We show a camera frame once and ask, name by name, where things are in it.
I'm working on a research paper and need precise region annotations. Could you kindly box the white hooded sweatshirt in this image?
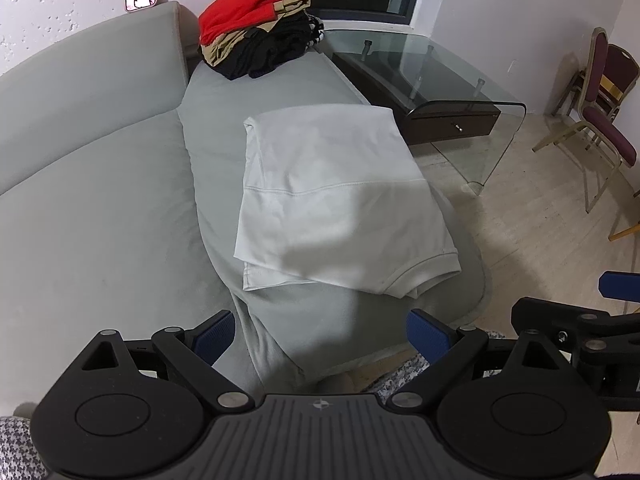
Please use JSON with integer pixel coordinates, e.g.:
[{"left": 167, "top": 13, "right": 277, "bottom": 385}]
[{"left": 234, "top": 104, "right": 461, "bottom": 298}]

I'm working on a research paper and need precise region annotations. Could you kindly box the houndstooth trousers leg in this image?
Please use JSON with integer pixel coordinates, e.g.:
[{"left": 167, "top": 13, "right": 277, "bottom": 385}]
[{"left": 359, "top": 333, "right": 515, "bottom": 408}]

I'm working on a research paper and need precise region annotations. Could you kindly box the maroon chair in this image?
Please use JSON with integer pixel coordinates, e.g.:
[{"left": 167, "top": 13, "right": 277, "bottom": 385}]
[
  {"left": 532, "top": 27, "right": 638, "bottom": 214},
  {"left": 551, "top": 44, "right": 639, "bottom": 122}
]

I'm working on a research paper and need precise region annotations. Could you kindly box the glass side table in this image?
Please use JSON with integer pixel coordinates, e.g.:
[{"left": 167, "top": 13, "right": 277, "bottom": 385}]
[{"left": 318, "top": 29, "right": 527, "bottom": 194}]

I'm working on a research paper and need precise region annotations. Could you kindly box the black folded garment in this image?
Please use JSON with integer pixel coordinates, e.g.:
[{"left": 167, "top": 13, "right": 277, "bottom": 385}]
[{"left": 212, "top": 11, "right": 324, "bottom": 80}]

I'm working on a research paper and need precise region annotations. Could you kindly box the red folded garment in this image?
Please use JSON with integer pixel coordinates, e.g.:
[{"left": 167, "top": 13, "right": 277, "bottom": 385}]
[{"left": 198, "top": 0, "right": 282, "bottom": 46}]

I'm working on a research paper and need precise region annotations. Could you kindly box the beige folded garment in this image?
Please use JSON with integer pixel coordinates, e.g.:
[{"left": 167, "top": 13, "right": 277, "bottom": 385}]
[{"left": 198, "top": 0, "right": 310, "bottom": 67}]

